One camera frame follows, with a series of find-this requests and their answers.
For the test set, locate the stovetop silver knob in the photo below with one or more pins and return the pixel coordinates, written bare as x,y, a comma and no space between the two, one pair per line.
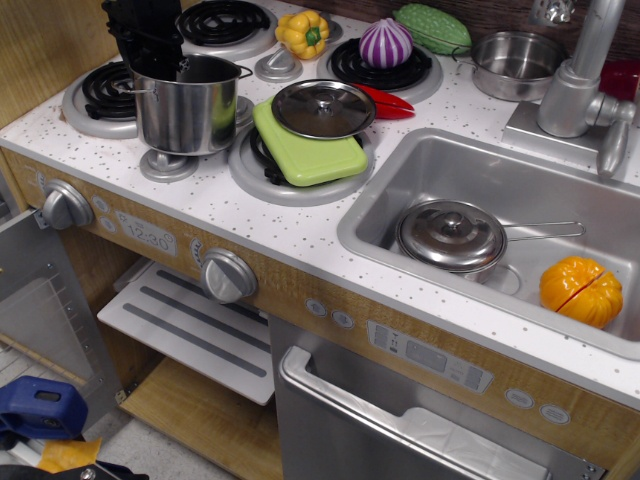
279,67
167,168
335,29
244,109

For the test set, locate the open oven door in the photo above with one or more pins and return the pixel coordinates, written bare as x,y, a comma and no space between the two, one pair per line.
47,328

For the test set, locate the front stovetop silver knob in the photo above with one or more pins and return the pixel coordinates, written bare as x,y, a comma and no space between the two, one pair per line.
167,168

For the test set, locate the tall steel stock pot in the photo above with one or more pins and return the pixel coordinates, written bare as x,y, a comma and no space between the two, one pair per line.
193,114

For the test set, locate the yellow cloth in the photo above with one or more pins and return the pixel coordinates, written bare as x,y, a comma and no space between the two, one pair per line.
62,455

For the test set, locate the white oven rack shelf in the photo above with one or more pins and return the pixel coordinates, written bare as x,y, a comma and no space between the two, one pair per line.
168,312

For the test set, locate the green toy bitter gourd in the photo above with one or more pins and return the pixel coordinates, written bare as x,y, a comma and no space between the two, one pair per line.
437,31

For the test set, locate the back right stove burner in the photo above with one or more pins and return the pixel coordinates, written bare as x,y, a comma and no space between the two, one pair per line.
415,80

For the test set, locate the right oven control knob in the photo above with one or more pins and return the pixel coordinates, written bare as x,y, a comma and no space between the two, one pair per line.
225,277

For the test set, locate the blue clamp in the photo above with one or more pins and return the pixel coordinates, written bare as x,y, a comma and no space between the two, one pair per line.
39,408

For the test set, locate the grey toy sink basin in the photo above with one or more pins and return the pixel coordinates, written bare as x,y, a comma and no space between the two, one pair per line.
550,212

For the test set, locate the lidded steel saucepan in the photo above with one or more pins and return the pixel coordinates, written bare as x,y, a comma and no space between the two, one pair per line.
465,240

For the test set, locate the back stovetop silver knob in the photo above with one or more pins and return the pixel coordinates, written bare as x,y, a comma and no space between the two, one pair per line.
279,67

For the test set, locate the steel pot lid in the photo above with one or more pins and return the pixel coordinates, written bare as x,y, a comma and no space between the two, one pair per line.
323,109

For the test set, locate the purple striped toy onion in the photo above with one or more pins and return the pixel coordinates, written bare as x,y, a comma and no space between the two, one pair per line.
386,44

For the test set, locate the front right stove burner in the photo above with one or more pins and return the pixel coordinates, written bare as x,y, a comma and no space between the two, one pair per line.
248,163

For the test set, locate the stove burner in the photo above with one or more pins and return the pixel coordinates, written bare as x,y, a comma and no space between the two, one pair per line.
248,163
415,80
233,30
94,107

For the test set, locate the small steel pot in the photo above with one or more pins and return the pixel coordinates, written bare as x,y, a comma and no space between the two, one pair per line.
513,66

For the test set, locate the yellow toy bell pepper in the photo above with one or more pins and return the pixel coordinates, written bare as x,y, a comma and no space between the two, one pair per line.
303,34

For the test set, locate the red toy chili pepper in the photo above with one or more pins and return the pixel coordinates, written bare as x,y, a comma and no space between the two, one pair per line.
388,106

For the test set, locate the orange toy pumpkin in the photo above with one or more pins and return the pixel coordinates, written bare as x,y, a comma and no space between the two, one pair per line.
583,290

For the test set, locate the oven control knob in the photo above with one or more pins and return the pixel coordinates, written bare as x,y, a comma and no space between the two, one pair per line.
65,206
225,277

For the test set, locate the back left stove burner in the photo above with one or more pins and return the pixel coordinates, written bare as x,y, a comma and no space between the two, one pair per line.
233,30

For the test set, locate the left oven control knob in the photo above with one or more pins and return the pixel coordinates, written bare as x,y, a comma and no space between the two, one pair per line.
65,206

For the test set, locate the silver toy faucet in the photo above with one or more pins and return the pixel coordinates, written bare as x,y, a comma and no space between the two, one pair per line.
575,120

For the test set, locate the rear stovetop silver knob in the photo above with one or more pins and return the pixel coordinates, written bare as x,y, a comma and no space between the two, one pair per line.
335,29

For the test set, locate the red cup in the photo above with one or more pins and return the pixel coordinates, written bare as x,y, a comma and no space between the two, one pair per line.
620,79

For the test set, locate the middle stovetop silver knob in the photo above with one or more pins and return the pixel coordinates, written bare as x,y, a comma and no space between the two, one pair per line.
244,109

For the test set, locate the silver dishwasher door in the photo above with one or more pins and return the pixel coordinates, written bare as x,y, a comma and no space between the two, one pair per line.
342,416

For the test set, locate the green plastic cutting board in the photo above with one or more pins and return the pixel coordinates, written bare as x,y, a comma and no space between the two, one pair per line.
304,161

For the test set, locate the front left stove burner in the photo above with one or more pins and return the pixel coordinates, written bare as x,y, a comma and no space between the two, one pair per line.
94,107

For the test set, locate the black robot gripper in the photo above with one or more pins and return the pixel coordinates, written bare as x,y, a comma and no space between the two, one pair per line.
146,34

